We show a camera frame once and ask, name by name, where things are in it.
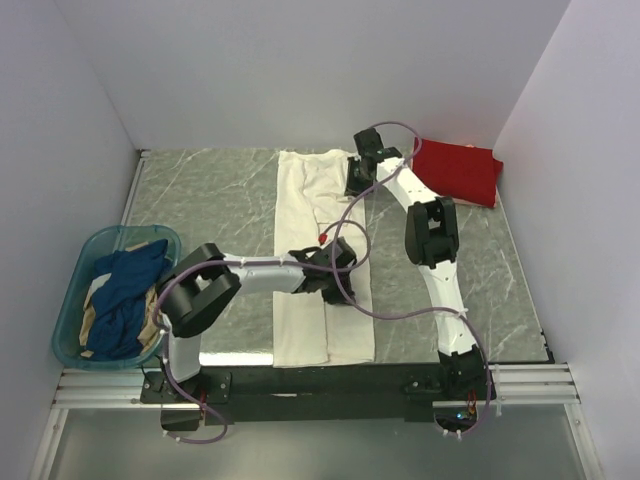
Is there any white t-shirt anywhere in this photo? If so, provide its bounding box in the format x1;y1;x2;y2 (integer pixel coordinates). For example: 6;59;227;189
272;148;376;370

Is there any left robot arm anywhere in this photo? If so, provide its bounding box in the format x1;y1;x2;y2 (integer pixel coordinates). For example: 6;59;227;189
152;237;373;402

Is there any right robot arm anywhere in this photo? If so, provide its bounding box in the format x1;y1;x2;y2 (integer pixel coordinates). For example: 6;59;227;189
345;127;492;399

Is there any folded pink t-shirt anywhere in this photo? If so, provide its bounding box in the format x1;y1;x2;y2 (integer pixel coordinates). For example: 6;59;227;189
453;145;503;208

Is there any folded red t-shirt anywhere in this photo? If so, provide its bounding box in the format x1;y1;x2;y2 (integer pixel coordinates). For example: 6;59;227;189
412;139;504;208

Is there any beige t-shirt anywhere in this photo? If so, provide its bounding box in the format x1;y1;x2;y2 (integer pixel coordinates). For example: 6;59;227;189
79;242;169;357

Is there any blue t-shirt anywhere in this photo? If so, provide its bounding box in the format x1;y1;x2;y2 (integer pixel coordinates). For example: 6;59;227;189
85;238;174;359

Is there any teal plastic basket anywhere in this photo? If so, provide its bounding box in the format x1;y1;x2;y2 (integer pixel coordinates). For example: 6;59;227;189
52;225;181;371

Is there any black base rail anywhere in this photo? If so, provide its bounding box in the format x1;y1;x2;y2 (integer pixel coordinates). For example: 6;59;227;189
140;363;496;431

